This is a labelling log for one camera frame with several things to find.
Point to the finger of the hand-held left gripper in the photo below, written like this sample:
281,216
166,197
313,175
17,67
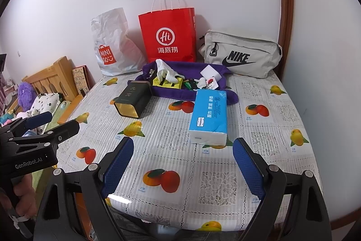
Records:
39,119
65,129

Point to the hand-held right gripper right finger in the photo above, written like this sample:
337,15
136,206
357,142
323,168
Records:
249,167

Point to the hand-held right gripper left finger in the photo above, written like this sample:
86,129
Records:
118,167

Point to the purple cloth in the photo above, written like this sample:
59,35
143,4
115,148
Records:
169,94

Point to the white red print pouch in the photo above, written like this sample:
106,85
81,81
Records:
212,84

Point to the white sock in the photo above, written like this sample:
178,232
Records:
201,83
163,67

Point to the white sponge block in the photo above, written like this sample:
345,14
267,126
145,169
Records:
211,71

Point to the green sachet packet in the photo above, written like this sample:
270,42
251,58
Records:
186,84

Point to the person's left hand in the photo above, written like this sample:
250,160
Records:
24,195

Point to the white dotted pillow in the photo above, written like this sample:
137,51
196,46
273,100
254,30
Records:
45,102

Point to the light green bed sheet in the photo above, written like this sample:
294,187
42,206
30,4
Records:
39,181

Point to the purple plush toy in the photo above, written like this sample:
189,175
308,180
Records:
26,95

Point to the wooden bed headboard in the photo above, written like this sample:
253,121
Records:
50,77

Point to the fruit print tablecloth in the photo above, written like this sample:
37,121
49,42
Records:
197,167

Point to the patterned book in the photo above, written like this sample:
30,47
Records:
81,78

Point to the blue tissue pack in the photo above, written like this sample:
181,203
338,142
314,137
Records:
207,116

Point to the dark tin box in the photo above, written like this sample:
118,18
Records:
132,97

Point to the white plastic shopping bag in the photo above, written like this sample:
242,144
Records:
112,37

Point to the grey waist bag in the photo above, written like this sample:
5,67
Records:
253,46

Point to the red paper bag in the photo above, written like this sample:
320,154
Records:
169,23

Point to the brown wooden door frame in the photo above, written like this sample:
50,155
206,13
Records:
284,3

